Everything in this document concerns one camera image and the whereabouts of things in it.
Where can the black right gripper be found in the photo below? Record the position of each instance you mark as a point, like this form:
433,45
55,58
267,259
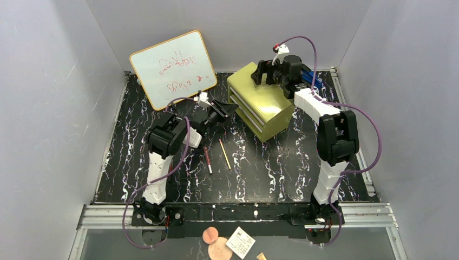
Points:
267,72

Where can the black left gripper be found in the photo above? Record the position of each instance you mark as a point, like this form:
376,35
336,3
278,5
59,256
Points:
218,112

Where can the green metal drawer box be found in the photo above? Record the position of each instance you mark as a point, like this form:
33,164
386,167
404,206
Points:
263,108

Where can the dark red makeup pencil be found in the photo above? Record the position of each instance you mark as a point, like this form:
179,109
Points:
208,162

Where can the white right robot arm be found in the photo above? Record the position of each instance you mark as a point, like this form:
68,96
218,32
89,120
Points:
337,134

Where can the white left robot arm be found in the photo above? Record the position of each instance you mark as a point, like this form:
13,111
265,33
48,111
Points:
169,140

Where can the thin tan makeup pencil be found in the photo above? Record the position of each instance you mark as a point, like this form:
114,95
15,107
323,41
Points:
225,154

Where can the blue object behind box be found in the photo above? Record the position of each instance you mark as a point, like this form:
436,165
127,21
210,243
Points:
309,76

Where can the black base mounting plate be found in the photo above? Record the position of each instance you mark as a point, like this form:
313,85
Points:
292,220

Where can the small pink round pad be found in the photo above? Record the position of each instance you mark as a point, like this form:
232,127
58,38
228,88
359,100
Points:
210,235

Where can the white printed paper card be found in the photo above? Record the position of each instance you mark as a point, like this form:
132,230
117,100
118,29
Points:
240,242

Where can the large pink round pad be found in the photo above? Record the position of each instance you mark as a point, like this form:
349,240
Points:
218,250

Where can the small tan wood piece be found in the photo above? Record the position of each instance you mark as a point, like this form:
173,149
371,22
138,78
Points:
261,256

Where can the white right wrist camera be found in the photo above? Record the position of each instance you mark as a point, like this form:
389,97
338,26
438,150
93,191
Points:
280,50

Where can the whiteboard with orange frame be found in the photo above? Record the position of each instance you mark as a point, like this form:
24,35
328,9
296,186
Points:
175,68

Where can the aluminium right side rail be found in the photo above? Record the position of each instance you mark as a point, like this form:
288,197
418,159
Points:
351,132

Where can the aluminium frame rail front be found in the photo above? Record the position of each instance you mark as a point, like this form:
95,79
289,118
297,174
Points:
356,215

